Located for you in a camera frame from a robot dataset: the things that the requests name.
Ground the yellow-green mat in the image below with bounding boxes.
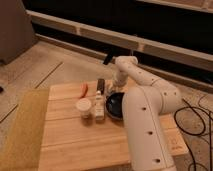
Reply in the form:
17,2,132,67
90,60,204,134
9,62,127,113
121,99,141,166
0,89,49,171

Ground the small white bottle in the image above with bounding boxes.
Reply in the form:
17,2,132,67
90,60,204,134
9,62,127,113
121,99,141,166
95,91,104,120

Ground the grey sofa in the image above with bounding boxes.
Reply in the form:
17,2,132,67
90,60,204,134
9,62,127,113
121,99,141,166
0,0,37,64

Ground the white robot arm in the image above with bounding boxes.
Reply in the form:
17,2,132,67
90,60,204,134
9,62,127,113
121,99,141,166
112,56,182,171

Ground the dark rectangular block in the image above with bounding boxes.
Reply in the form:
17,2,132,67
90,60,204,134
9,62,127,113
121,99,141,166
97,78,105,94

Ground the orange carrot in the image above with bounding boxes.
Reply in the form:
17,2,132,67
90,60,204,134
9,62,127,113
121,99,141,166
80,83,88,98

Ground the black cable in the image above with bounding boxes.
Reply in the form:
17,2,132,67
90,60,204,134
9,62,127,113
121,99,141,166
173,96,213,171

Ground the black round bowl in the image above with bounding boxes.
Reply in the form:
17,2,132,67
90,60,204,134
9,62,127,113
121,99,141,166
106,92,124,120

